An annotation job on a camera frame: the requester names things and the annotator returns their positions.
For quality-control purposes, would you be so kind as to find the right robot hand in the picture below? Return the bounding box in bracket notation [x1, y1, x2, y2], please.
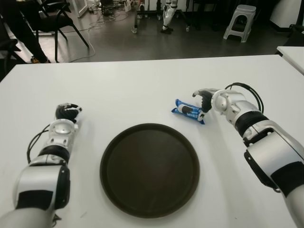
[191, 88, 223, 119]

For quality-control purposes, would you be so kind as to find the black armrest seat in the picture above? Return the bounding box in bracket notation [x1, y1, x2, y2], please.
[287, 23, 304, 47]

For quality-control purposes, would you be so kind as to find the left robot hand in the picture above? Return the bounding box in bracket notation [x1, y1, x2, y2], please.
[56, 103, 83, 124]

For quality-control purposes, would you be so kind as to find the black office chair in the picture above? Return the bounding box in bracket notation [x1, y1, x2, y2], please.
[0, 39, 21, 79]

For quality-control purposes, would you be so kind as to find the black forearm cable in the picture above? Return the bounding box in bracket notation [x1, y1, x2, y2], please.
[224, 82, 264, 112]
[26, 124, 52, 163]

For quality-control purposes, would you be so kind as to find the white humanoid robot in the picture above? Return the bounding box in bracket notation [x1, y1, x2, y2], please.
[160, 0, 179, 35]

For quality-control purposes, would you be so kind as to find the person in black trousers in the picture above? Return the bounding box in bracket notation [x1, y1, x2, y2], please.
[0, 0, 52, 64]

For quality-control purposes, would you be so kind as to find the black left upper arm cable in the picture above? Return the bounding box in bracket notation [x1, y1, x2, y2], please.
[51, 212, 62, 228]

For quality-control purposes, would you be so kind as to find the white floor cable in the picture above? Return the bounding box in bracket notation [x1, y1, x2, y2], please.
[68, 14, 95, 62]

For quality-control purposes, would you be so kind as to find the black right forearm cable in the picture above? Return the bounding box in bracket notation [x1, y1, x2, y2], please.
[224, 82, 264, 112]

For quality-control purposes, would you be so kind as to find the black wheeled gantry frame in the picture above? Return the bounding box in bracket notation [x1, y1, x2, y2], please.
[130, 0, 190, 35]

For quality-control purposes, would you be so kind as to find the white framed panel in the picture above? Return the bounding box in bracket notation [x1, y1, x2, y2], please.
[71, 0, 88, 17]

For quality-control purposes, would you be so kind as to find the round dark brown tray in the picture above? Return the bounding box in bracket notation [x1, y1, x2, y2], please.
[99, 123, 200, 219]

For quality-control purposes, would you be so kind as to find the grey plastic stool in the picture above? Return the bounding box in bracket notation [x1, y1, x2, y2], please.
[222, 4, 257, 43]

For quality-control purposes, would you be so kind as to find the black left forearm cable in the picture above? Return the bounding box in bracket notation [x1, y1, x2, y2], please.
[26, 124, 52, 163]

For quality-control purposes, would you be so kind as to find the blue Oreo cookie packet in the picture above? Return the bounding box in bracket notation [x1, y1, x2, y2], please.
[170, 98, 206, 125]

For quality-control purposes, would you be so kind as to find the black metal-frame chair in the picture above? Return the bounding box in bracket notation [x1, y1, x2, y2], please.
[35, 0, 90, 64]

